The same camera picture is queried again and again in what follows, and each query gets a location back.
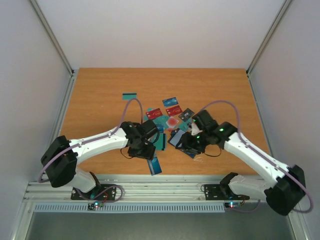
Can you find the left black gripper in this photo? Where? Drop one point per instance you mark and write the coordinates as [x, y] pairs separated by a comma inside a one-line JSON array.
[[148, 155]]

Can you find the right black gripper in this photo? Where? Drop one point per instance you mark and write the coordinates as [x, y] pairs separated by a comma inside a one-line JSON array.
[[186, 144]]

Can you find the blue card bottom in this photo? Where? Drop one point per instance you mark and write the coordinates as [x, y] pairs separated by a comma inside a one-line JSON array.
[[154, 166]]

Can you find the blue card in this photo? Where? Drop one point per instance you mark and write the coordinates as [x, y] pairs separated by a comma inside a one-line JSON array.
[[154, 166], [170, 102]]

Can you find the navy blue card holder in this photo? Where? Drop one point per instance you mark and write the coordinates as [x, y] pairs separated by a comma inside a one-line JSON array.
[[175, 141]]

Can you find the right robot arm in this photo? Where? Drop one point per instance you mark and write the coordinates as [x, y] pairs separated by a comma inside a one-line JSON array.
[[281, 187]]

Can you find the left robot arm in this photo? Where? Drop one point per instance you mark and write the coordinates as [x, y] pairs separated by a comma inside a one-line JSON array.
[[61, 159]]

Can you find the green card with stripe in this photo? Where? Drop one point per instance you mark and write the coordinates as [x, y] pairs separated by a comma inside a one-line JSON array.
[[161, 143]]

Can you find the green card right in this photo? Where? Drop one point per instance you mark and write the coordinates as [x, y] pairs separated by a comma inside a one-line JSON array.
[[184, 126]]

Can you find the black card right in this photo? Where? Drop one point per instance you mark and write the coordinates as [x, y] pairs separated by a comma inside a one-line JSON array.
[[186, 114]]

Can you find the white red card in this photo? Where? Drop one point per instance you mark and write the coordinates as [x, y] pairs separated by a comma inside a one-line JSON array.
[[171, 123]]

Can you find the red VIP card left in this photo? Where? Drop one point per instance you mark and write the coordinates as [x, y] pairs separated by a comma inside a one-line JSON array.
[[154, 113]]

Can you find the red vip card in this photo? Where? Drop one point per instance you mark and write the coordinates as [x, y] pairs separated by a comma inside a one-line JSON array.
[[174, 110], [154, 113]]

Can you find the red VIP card right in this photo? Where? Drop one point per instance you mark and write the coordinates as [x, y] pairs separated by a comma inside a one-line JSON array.
[[174, 110]]

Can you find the blue card top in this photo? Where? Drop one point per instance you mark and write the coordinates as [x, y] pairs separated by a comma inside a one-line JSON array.
[[170, 102]]

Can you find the lone green card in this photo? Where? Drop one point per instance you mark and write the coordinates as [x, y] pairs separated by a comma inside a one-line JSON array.
[[129, 95]]

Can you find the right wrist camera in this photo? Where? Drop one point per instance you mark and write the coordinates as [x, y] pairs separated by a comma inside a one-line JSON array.
[[195, 130]]

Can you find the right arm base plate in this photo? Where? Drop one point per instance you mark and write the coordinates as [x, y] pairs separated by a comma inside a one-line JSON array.
[[215, 192]]

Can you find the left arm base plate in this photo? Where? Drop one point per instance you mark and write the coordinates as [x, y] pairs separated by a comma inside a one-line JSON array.
[[105, 192]]

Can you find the grey slotted cable duct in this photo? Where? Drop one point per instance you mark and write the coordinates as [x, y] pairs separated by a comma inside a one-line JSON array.
[[134, 208]]

